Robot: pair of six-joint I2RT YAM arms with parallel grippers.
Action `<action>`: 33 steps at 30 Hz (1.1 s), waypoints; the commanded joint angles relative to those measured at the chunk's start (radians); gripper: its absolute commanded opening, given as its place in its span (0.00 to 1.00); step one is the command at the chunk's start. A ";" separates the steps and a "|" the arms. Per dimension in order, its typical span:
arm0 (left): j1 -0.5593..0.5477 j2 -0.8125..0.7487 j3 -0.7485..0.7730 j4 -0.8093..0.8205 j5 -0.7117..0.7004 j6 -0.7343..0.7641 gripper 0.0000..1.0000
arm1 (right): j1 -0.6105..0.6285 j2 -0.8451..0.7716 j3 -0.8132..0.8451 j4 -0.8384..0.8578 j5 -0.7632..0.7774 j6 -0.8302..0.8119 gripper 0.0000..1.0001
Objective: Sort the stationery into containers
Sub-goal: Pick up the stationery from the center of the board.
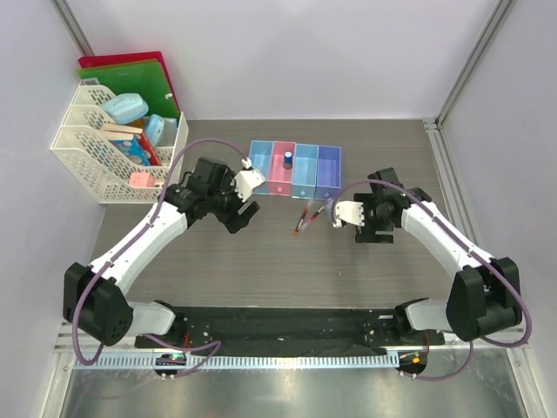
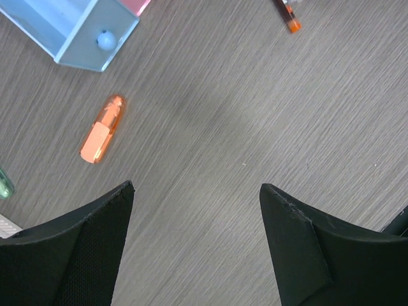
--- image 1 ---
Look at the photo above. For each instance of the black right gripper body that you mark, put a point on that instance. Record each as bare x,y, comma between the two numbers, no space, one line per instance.
374,220

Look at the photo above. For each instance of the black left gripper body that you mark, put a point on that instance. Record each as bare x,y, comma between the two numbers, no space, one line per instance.
225,203

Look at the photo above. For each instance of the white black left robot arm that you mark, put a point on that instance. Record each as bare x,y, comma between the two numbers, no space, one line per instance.
95,295

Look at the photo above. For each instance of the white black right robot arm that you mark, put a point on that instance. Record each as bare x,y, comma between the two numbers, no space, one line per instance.
485,293

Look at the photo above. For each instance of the clear jar of paper clips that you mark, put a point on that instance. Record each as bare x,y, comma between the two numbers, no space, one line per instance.
330,207

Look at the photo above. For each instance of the pink drawer box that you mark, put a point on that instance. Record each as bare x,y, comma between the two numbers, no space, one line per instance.
280,178

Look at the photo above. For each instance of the blue leftmost drawer box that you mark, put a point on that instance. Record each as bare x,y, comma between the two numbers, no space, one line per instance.
260,154

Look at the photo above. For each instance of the purple drawer box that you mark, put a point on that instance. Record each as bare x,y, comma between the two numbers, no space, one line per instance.
328,183

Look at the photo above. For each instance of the light blue case lower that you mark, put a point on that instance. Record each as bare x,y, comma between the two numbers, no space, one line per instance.
160,131

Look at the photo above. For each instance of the light blue case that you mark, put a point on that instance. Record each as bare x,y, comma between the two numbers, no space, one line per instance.
125,108
160,131

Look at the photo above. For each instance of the blue patterned book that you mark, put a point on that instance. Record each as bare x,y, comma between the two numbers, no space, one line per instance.
134,147

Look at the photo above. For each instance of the light blue drawer box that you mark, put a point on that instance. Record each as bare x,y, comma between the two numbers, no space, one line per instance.
304,171

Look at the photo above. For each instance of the white mesh file organizer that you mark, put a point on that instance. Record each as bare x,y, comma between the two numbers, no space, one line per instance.
99,166

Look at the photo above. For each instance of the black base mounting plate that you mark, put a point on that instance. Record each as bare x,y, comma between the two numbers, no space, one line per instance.
302,327

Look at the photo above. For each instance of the light blue case upper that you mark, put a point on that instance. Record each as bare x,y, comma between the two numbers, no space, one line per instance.
125,108

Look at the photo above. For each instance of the red folder board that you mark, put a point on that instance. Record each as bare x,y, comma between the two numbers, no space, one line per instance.
127,58

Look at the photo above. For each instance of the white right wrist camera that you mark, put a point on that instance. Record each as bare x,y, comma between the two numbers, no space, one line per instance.
348,212

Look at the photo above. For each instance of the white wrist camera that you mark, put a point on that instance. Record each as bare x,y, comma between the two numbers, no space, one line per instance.
246,182
348,212

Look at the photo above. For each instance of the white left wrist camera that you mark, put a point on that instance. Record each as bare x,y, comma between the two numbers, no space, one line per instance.
246,182

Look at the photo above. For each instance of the aluminium frame rail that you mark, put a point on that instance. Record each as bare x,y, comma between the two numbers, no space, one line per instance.
453,196

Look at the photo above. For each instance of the white slotted cable duct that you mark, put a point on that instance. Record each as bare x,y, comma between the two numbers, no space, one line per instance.
162,361

